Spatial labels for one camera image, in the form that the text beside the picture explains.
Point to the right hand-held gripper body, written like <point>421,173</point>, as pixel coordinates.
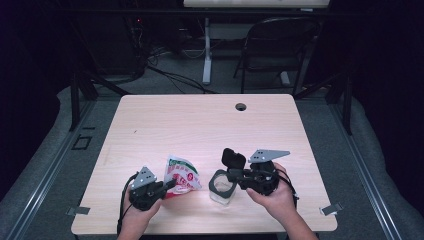
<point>263,180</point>

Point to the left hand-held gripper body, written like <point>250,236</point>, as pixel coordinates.
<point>145,196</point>

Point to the red and white plastic bag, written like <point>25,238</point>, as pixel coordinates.
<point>185,173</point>

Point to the clear jar with black lid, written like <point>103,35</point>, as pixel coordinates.
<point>221,186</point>

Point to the person's left hand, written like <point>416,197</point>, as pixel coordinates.
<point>138,218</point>

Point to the person's right hand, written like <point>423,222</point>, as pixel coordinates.
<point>280,203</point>

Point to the grey tape strip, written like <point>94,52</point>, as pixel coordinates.
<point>331,209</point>
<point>78,210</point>

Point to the white desk with white legs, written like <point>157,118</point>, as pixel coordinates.
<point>207,50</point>

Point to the black folding chair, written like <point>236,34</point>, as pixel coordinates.
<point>280,40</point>

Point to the dark equipment with red light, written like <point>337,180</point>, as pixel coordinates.
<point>116,43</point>

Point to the aluminium floor rail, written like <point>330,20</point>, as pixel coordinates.
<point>50,173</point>
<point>366,173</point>

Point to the black metal frame stand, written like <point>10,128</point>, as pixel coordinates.
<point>347,106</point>
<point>75,100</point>

